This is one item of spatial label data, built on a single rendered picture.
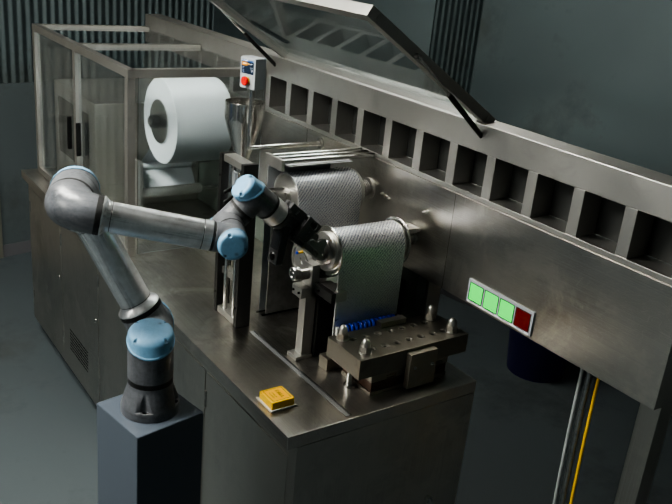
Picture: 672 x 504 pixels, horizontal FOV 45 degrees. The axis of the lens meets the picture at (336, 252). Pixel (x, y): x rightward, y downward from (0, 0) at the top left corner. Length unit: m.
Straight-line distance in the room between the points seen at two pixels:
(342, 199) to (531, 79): 2.41
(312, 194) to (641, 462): 1.18
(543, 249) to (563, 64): 2.60
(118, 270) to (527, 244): 1.06
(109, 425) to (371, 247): 0.87
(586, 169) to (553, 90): 2.66
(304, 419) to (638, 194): 1.01
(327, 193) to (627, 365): 1.02
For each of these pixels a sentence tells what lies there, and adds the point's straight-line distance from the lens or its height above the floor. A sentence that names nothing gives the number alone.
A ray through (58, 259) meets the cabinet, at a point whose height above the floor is 0.61.
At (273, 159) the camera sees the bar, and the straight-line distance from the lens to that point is 2.48.
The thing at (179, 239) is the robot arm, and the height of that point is 1.38.
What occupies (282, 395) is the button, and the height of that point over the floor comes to 0.92.
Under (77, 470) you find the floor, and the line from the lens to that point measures 3.54.
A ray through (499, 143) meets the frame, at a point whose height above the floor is 1.62.
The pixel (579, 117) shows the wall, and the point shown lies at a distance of 4.62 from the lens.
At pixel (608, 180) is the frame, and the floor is 1.62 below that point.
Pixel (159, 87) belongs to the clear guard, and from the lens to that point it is 3.03.
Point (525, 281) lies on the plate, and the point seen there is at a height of 1.29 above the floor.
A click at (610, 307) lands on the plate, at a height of 1.33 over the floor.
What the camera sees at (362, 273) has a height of 1.19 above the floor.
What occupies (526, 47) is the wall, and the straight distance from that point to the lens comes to 4.78.
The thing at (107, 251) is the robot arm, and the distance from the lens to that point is 2.13.
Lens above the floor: 2.09
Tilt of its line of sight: 21 degrees down
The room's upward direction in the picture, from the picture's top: 6 degrees clockwise
